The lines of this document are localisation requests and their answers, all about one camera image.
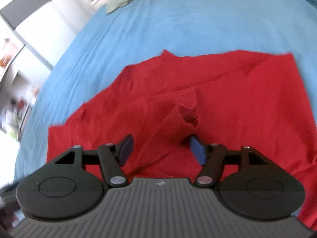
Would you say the red knit sweater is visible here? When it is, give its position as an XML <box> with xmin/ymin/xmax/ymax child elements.
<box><xmin>47</xmin><ymin>51</ymin><xmax>316</xmax><ymax>229</ymax></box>

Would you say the white shelf unit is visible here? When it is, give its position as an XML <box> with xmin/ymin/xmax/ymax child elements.
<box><xmin>1</xmin><ymin>37</ymin><xmax>52</xmax><ymax>141</ymax></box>

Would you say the blue bed sheet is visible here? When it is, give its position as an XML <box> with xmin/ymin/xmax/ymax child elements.
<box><xmin>14</xmin><ymin>0</ymin><xmax>316</xmax><ymax>180</ymax></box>

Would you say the white wardrobe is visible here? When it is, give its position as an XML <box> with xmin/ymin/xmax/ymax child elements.
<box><xmin>1</xmin><ymin>0</ymin><xmax>95</xmax><ymax>68</ymax></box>

